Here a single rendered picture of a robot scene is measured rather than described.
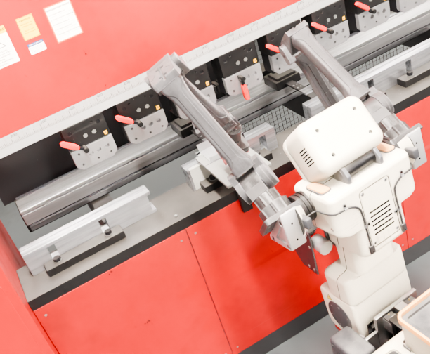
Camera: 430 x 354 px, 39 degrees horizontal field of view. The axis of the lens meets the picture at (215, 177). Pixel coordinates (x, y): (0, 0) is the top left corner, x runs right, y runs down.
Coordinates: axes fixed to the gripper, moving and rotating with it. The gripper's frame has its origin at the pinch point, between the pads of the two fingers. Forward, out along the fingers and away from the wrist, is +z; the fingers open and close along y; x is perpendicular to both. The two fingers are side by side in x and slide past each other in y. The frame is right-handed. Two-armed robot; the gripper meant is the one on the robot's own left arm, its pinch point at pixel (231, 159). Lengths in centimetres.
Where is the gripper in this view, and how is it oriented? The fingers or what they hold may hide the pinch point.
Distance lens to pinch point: 217.2
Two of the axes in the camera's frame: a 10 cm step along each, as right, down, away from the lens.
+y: -8.6, 4.4, -2.6
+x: 5.1, 7.4, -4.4
